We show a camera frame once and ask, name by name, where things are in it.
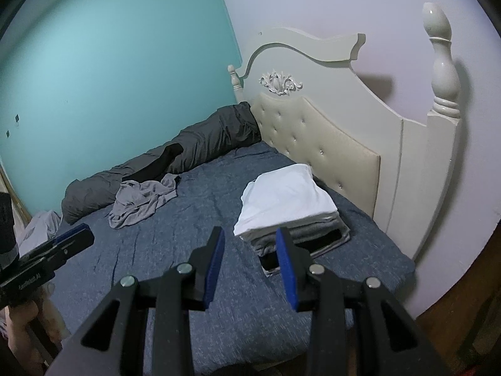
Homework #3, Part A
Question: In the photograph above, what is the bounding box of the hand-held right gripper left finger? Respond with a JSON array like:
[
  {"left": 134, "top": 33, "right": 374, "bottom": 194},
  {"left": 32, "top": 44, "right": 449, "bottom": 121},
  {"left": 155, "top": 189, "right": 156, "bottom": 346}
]
[{"left": 47, "top": 226, "right": 227, "bottom": 376}]

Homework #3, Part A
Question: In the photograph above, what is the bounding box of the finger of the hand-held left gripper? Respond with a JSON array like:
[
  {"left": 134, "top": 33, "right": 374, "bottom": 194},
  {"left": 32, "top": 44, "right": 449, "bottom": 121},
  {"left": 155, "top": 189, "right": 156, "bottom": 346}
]
[{"left": 19, "top": 222, "right": 95, "bottom": 272}]

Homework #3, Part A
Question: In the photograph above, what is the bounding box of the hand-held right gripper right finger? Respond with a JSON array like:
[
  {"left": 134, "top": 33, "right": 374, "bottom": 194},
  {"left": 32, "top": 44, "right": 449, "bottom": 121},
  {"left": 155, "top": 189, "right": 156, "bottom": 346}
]
[{"left": 275, "top": 226, "right": 451, "bottom": 376}]

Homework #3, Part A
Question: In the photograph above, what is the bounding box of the white polo shirt black trim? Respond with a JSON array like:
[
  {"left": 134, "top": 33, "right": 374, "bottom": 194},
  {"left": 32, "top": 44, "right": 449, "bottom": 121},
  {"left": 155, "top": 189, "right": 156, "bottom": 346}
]
[{"left": 234, "top": 163, "right": 338, "bottom": 242}]

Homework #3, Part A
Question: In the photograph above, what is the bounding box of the stack of folded clothes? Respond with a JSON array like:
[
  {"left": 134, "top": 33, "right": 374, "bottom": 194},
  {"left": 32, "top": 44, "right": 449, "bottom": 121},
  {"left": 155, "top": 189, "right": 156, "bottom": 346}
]
[{"left": 259, "top": 230, "right": 352, "bottom": 279}]

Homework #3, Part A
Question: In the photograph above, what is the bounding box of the person's left hand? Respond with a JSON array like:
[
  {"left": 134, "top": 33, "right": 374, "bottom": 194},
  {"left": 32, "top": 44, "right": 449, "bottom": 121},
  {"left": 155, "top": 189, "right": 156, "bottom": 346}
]
[{"left": 0, "top": 282, "right": 68, "bottom": 376}]

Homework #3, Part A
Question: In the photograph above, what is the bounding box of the light grey sheet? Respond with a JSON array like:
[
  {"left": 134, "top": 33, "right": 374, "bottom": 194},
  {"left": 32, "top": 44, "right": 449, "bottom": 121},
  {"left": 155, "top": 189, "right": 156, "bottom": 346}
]
[{"left": 18, "top": 210, "right": 63, "bottom": 257}]

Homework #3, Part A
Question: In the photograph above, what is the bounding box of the light grey folded garment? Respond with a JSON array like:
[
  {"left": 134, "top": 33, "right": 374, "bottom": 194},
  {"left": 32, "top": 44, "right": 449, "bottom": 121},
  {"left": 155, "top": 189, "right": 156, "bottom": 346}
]
[{"left": 250, "top": 219, "right": 350, "bottom": 253}]

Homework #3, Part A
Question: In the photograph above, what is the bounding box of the blue patterned bed cover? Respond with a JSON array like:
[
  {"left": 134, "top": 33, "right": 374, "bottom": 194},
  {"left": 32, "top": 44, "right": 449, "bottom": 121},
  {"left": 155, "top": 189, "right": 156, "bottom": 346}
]
[{"left": 51, "top": 141, "right": 416, "bottom": 376}]

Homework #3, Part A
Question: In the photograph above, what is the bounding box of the crumpled grey shirt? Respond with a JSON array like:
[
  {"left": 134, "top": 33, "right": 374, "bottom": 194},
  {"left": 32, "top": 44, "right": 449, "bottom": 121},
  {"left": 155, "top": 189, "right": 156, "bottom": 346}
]
[{"left": 108, "top": 173, "right": 181, "bottom": 230}]

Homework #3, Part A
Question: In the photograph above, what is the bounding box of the black cloth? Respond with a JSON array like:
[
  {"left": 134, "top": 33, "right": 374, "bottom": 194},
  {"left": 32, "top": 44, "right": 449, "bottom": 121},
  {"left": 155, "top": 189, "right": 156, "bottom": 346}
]
[{"left": 131, "top": 143, "right": 184, "bottom": 183}]

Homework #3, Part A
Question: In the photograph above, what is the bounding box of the dark grey duvet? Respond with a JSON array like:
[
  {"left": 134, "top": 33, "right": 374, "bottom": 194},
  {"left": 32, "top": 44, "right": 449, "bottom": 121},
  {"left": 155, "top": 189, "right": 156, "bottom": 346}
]
[{"left": 61, "top": 102, "right": 262, "bottom": 225}]

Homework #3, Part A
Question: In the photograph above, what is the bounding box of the cream tufted headboard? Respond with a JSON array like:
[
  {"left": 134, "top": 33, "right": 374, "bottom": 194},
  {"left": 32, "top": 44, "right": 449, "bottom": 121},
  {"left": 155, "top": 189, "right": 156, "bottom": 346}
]
[{"left": 227, "top": 2, "right": 462, "bottom": 261}]

